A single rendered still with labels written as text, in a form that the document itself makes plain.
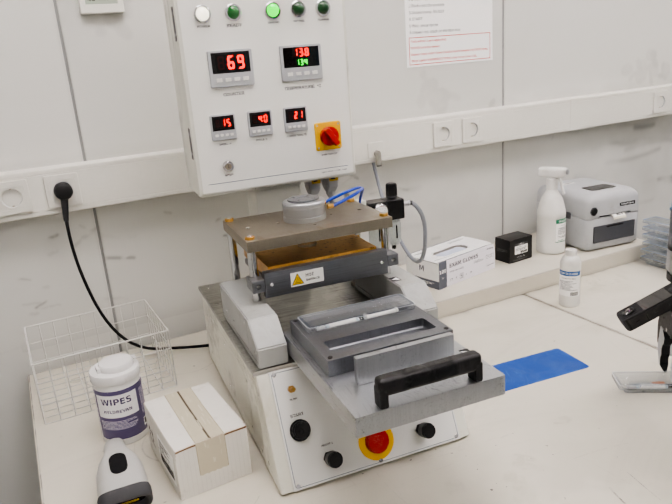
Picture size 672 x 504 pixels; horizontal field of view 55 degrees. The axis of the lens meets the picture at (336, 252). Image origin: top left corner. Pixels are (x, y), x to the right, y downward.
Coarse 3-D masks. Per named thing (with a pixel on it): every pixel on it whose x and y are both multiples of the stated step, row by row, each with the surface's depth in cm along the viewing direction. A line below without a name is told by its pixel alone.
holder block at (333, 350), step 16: (368, 320) 100; (384, 320) 100; (400, 320) 99; (416, 320) 99; (432, 320) 98; (304, 336) 96; (320, 336) 96; (336, 336) 95; (352, 336) 96; (368, 336) 97; (384, 336) 98; (400, 336) 94; (416, 336) 93; (320, 352) 91; (336, 352) 90; (352, 352) 90; (368, 352) 90; (336, 368) 89; (352, 368) 90
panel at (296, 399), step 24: (288, 384) 102; (312, 384) 103; (288, 408) 101; (312, 408) 102; (288, 432) 100; (312, 432) 102; (336, 432) 103; (408, 432) 107; (456, 432) 109; (288, 456) 100; (312, 456) 101; (360, 456) 103; (384, 456) 104; (312, 480) 100
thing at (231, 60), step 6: (222, 54) 118; (228, 54) 118; (234, 54) 118; (240, 54) 119; (216, 60) 117; (222, 60) 118; (228, 60) 118; (234, 60) 119; (240, 60) 119; (216, 66) 118; (222, 66) 118; (228, 66) 118; (234, 66) 119; (240, 66) 119
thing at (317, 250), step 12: (324, 240) 122; (336, 240) 121; (348, 240) 121; (360, 240) 120; (264, 252) 117; (276, 252) 117; (288, 252) 116; (300, 252) 116; (312, 252) 115; (324, 252) 115; (336, 252) 114; (348, 252) 114; (264, 264) 111; (276, 264) 110; (288, 264) 110
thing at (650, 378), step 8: (616, 376) 122; (624, 376) 122; (632, 376) 121; (640, 376) 121; (648, 376) 121; (656, 376) 121; (664, 376) 121; (624, 384) 119; (632, 384) 119; (640, 384) 118; (648, 384) 118; (656, 384) 118; (664, 384) 118
